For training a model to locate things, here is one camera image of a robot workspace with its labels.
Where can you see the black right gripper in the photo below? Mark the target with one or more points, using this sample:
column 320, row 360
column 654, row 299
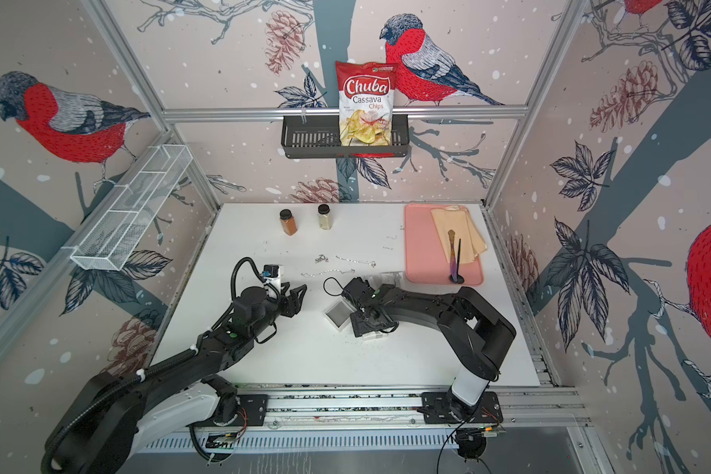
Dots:
column 356, row 327

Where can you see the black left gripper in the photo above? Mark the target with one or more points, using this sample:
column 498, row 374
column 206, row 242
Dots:
column 291, row 304

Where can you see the white jewelry box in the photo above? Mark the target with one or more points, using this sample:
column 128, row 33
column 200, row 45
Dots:
column 339, row 314

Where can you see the white lift-off box lid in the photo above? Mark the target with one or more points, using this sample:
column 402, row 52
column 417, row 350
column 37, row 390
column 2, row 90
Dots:
column 394, row 278

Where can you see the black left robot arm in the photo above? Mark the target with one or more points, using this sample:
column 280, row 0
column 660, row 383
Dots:
column 113, row 417

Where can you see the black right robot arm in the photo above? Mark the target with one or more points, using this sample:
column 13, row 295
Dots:
column 478, row 334

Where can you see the pink plastic tray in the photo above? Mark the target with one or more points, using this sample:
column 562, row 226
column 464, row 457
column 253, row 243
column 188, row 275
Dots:
column 425, row 260

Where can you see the orange spice jar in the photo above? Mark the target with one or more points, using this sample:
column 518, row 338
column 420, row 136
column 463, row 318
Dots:
column 288, row 222

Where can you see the pale spice jar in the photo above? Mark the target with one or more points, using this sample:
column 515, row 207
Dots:
column 324, row 216

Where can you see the black spoon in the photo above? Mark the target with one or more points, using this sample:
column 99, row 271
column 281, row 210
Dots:
column 460, row 278

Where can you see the iridescent purple spoon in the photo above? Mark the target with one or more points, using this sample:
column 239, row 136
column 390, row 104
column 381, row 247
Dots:
column 451, row 249

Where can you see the beige folded cloth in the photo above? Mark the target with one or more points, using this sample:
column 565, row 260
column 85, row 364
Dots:
column 459, row 219

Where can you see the Chuba cassava chips bag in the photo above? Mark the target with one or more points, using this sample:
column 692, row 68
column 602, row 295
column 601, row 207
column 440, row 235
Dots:
column 366, row 102

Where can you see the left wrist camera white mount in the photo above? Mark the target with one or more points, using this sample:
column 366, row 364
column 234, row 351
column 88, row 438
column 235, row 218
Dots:
column 272, row 275

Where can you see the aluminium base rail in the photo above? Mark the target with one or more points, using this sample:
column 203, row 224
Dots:
column 298, row 408

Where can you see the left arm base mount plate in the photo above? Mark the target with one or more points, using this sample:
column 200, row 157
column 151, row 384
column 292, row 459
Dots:
column 247, row 411

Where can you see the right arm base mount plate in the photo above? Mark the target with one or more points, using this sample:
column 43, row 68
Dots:
column 443, row 408

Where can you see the black wire wall basket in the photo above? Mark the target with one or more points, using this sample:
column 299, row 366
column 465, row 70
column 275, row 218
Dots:
column 318, row 138

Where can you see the white wire mesh shelf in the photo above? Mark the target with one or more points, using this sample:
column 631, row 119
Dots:
column 115, row 235

